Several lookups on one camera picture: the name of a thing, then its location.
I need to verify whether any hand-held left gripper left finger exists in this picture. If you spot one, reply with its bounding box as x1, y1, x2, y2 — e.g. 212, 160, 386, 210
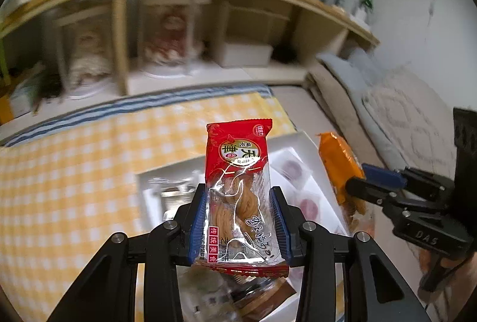
56, 182, 207, 322

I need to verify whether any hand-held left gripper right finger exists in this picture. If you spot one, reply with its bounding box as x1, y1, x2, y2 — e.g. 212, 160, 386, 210
269, 186, 429, 322

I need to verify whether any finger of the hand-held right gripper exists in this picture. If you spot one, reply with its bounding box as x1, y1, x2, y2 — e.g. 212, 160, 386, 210
345, 176, 409, 218
362, 164, 453, 200

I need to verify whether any orange snack packet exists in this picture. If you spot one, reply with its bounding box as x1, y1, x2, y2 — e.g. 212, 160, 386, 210
317, 132, 368, 229

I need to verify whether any pink ring candy packet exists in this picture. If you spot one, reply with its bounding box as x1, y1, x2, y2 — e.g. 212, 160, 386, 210
270, 147, 312, 189
291, 188, 329, 218

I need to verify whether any red snack packet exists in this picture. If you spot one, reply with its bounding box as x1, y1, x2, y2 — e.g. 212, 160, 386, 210
192, 119, 289, 278

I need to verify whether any white tray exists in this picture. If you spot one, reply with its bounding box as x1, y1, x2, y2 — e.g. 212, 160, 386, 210
136, 131, 354, 322

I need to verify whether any person's right hand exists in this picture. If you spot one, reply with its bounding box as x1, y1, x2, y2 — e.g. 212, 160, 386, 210
440, 253, 477, 308

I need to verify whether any dark cake packet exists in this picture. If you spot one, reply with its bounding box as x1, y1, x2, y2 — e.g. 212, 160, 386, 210
157, 177, 198, 218

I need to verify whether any cream textured pillow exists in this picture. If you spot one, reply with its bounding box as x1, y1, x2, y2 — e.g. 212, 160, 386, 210
363, 72, 459, 174

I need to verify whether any brown snack packet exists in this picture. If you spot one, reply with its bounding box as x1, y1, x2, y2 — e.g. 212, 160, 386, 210
238, 275, 298, 322

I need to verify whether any small white brown packet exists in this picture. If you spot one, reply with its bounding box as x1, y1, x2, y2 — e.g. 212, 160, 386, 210
179, 270, 239, 322

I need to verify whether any beige fleece blanket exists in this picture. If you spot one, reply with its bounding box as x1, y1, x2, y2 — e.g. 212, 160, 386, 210
306, 63, 373, 144

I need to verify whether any grey-blue blanket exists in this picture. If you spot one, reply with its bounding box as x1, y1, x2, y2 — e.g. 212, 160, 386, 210
317, 46, 403, 166

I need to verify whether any beige mattress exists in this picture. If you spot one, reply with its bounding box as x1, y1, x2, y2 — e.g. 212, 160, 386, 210
268, 84, 373, 177

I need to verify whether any yellow checkered tablecloth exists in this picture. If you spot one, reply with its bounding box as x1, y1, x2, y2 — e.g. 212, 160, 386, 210
0, 91, 299, 308

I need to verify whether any black fuzzy ball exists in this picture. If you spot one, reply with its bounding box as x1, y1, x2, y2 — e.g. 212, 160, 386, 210
272, 44, 299, 64

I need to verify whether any pink dress doll case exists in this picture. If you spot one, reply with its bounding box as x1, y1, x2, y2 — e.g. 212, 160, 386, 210
140, 0, 211, 79

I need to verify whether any white dress doll case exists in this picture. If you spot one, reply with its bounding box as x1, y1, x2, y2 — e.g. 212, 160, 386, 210
56, 5, 116, 99

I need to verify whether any tissue box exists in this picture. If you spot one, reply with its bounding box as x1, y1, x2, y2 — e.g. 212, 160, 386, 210
9, 72, 45, 110

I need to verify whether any white frame box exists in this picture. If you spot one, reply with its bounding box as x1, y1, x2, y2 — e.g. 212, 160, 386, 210
216, 2, 291, 67

